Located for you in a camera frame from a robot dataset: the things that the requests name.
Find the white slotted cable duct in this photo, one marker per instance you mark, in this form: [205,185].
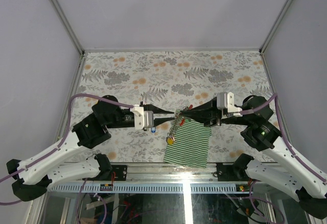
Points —
[145,188]

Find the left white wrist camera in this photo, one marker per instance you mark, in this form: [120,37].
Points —
[141,117]

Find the floral table mat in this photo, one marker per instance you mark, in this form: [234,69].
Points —
[172,80]

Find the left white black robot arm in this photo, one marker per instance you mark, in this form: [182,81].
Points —
[90,132]

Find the aluminium front rail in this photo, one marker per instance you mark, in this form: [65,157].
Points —
[153,171]

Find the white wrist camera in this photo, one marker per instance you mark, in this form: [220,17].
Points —
[226,104]
[141,117]

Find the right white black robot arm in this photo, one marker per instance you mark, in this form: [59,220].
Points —
[302,180]

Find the yellow tagged keys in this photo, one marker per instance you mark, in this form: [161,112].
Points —
[170,140]

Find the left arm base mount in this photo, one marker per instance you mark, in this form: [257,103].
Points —
[103,170]

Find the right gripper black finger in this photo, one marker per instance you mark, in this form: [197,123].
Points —
[205,121]
[206,110]

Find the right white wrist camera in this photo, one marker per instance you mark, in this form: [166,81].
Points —
[226,104]

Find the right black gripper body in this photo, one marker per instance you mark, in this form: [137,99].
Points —
[219,121]

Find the green striped cloth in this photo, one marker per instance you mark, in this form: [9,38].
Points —
[190,146]

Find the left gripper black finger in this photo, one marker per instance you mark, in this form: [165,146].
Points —
[159,121]
[156,110]

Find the red handled silver keyring carabiner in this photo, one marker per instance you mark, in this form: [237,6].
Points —
[178,122]

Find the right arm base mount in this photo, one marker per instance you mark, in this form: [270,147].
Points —
[230,171]

